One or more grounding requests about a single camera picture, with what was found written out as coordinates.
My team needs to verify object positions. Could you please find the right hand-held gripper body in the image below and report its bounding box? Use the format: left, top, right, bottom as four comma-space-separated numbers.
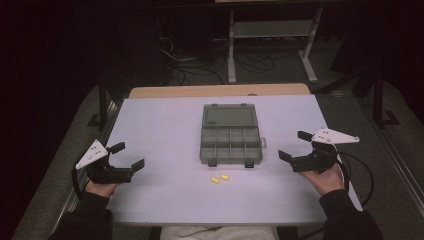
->
289, 127, 361, 175

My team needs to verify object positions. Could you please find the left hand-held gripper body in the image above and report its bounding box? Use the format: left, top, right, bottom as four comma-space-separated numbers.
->
75, 139, 134, 185

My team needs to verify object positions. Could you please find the grey plastic compartment box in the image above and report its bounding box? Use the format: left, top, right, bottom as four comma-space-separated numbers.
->
199, 102, 268, 169

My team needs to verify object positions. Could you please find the person's left hand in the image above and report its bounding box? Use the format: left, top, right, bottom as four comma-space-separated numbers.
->
84, 180, 120, 198

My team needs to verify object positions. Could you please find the person's right hand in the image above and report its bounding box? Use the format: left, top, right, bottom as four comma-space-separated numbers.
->
299, 163, 346, 197

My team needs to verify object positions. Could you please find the black metal stand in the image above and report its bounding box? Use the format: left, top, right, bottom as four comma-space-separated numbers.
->
351, 64, 401, 130
87, 74, 113, 130

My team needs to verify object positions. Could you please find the wooden table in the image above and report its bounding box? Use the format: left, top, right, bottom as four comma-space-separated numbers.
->
128, 83, 311, 100

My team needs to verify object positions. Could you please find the white metal stand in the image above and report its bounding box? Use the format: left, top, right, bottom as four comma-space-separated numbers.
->
227, 7, 325, 85

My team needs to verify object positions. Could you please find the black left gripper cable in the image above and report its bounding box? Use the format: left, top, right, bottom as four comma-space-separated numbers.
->
70, 165, 85, 202

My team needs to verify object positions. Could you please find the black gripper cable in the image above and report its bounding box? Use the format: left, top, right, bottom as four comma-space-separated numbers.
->
335, 151, 375, 208
70, 165, 85, 202

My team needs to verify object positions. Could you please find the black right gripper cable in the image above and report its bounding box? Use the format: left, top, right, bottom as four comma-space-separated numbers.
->
335, 151, 375, 208

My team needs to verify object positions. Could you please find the tangle of floor cables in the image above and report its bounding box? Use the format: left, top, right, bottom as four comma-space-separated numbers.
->
156, 33, 303, 87

